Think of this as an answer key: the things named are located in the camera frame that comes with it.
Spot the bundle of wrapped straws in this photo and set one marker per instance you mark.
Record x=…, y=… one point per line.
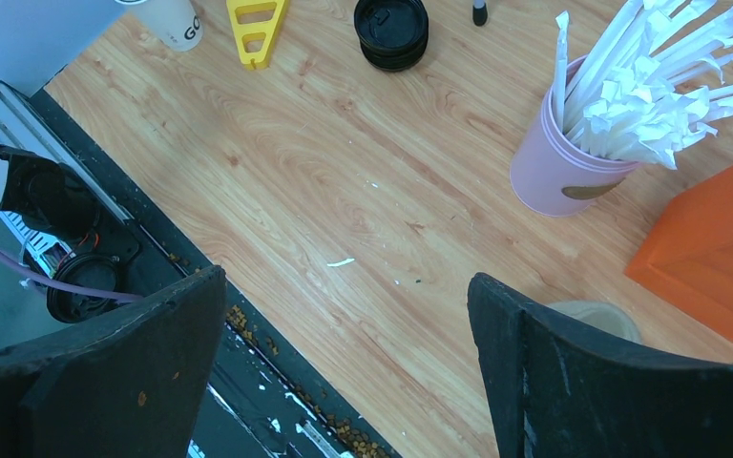
x=623, y=103

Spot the yellow triangular plastic stand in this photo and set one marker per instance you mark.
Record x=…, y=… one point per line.
x=256, y=40

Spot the cardboard cup carrier tray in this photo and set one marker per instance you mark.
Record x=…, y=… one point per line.
x=601, y=315

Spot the stack of paper cups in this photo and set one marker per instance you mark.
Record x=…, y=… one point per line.
x=174, y=22

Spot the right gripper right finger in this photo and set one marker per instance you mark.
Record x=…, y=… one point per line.
x=557, y=387

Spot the grey tripod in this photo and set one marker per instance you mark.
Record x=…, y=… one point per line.
x=479, y=12

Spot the pink straw holder cup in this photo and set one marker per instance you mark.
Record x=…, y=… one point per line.
x=552, y=177

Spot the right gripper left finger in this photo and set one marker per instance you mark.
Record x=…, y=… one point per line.
x=128, y=383

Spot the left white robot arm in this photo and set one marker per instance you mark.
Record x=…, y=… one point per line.
x=48, y=196

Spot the stack of black lids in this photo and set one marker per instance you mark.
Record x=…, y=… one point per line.
x=393, y=34

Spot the orange paper bag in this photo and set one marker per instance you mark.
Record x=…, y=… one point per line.
x=687, y=257

